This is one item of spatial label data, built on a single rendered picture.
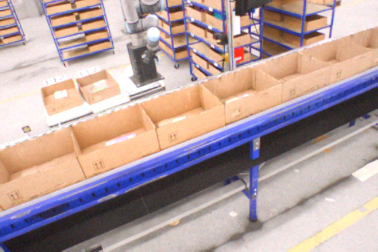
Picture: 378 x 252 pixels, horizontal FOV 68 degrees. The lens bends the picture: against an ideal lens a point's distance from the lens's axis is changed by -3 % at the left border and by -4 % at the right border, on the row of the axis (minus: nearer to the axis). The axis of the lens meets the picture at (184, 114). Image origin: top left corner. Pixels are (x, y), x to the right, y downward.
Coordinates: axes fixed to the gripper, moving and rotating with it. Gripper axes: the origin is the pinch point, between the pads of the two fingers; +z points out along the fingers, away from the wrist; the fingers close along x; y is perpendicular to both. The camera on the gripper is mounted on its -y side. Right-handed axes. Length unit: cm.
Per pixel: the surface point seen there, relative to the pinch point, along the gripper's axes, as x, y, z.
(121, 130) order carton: -12, -75, -44
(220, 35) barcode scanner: -45, 38, -18
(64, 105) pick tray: 48, -58, 13
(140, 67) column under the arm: 7.5, -3.4, 8.9
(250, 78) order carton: -74, -9, -47
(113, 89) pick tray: 18.8, -30.3, 11.7
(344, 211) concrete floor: -180, -58, -9
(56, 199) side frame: -3, -123, -65
